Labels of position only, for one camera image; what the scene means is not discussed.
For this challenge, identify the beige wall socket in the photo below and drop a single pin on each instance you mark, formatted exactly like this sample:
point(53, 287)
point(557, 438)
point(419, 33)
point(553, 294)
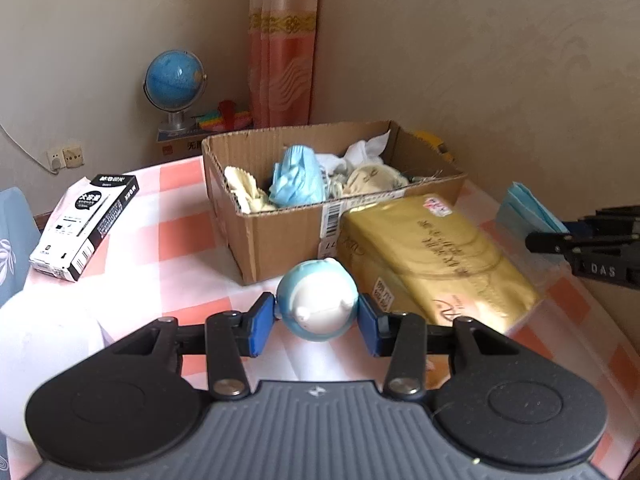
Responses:
point(73, 156)

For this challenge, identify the gold tissue paper pack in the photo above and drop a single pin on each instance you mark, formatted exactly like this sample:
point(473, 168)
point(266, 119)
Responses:
point(417, 254)

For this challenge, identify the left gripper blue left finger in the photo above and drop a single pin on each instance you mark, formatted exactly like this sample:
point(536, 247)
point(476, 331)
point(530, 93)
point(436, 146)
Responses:
point(258, 323)

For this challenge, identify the white sock ball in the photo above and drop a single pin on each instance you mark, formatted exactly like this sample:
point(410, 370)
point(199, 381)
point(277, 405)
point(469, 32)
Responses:
point(360, 153)

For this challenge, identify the checkered orange white tablecloth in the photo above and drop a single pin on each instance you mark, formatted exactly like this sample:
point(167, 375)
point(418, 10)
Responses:
point(165, 256)

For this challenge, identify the white wall socket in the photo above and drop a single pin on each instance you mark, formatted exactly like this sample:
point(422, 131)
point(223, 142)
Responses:
point(56, 160)

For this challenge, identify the brown cardboard box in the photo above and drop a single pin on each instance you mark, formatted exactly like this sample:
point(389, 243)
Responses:
point(267, 244)

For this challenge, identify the printed cardboard storage box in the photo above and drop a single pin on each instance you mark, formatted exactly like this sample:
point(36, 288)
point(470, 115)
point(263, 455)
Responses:
point(170, 146)

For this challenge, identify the yellow toy car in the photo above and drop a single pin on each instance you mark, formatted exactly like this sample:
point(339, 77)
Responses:
point(436, 143)

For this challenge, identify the blue floral sofa cover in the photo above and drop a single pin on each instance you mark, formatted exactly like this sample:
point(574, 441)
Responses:
point(19, 238)

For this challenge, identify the folded blue face mask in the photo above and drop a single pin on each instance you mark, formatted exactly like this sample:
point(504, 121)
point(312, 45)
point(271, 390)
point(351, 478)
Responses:
point(520, 214)

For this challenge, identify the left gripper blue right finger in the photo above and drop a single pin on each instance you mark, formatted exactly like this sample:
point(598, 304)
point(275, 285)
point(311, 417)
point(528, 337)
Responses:
point(374, 327)

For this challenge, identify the rainbow pop toy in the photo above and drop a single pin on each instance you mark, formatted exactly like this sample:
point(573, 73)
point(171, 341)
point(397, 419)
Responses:
point(228, 116)

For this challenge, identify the blue face mask stack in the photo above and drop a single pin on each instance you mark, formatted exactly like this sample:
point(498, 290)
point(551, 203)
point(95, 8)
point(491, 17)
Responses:
point(297, 179)

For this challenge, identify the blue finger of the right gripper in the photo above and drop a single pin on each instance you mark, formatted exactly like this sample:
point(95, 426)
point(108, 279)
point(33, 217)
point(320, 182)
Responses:
point(611, 221)
point(619, 246)

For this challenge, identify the clear jar white lid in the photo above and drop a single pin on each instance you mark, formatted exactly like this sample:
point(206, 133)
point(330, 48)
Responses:
point(41, 336)

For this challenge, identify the blue white plush toy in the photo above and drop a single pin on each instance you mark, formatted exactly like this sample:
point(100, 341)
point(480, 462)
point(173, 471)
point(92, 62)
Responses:
point(317, 299)

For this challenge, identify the orange pink curtain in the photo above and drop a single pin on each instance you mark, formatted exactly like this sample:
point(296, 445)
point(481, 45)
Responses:
point(282, 36)

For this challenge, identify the yellow sock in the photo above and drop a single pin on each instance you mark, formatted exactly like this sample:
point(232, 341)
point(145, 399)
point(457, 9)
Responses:
point(249, 196)

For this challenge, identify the cream embroidered sachet pouch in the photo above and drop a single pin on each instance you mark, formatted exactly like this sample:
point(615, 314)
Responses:
point(366, 179)

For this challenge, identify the blue desk globe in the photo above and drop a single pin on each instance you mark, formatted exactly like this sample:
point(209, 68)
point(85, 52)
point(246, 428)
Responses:
point(172, 83)

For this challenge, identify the black white pen box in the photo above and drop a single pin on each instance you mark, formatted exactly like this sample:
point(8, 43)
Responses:
point(78, 225)

